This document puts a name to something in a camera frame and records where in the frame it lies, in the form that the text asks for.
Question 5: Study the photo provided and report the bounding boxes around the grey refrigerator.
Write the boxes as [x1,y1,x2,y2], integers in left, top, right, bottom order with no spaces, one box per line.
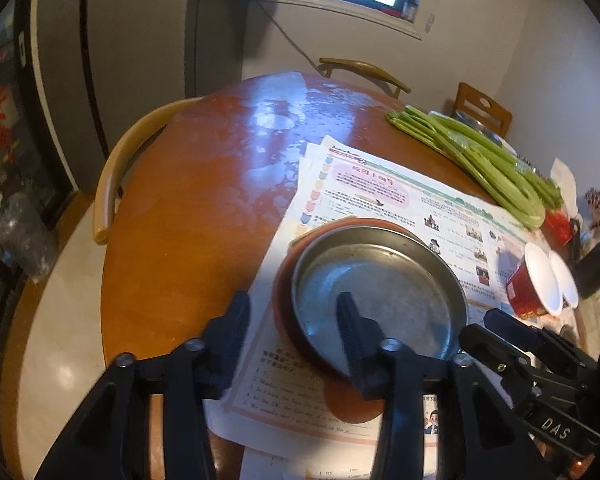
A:
[30,0,251,196]

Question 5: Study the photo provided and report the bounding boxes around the black cable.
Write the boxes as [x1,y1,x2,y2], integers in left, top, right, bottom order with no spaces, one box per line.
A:
[250,0,326,77]

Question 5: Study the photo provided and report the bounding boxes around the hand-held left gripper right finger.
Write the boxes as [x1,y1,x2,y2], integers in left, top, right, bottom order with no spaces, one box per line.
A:
[335,291,541,480]

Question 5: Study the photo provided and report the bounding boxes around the steel basin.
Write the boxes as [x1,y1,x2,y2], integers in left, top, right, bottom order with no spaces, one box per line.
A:
[447,109,518,158]

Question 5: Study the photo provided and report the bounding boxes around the green celery bunch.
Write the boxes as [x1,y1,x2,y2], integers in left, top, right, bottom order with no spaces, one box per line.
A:
[430,110,565,209]
[386,107,547,231]

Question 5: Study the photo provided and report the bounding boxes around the dark glass door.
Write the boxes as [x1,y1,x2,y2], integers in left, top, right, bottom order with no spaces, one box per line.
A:
[0,0,76,401]

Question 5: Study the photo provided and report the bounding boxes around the clear plastic bag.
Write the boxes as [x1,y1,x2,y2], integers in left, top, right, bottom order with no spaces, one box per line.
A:
[0,192,57,281]

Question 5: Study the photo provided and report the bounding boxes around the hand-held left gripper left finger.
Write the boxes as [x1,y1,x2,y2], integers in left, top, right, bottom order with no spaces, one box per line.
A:
[35,290,253,480]

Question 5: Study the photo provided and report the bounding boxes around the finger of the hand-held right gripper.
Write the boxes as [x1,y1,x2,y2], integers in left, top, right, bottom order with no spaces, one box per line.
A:
[459,323,547,414]
[484,307,600,377]

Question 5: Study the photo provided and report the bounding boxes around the red paper bowl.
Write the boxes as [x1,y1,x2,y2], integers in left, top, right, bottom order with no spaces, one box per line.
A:
[505,242,565,318]
[547,250,580,309]

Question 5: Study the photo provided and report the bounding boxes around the colourful printed worksheet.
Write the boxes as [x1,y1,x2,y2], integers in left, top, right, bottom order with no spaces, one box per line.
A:
[202,135,556,461]

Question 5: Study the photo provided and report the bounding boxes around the red tissue box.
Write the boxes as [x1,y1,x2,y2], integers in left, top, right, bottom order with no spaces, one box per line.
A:
[540,157,581,247]

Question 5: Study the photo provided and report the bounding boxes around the black thermos bottle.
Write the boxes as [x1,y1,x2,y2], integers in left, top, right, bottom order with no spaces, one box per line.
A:
[572,217,600,301]

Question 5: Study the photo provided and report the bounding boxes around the wooden curved-back chair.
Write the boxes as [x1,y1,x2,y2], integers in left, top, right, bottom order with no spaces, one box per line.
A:
[317,57,412,100]
[92,96,206,246]

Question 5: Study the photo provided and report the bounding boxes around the orange plate with handles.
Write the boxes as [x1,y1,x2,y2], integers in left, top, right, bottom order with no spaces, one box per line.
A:
[271,216,461,425]

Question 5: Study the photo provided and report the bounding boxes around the round metal plate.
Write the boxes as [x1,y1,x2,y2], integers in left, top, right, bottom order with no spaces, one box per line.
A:
[290,226,468,361]

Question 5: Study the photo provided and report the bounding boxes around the wooden chair with cutout back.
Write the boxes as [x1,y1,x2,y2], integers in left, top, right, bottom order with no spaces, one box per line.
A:
[452,81,513,138]

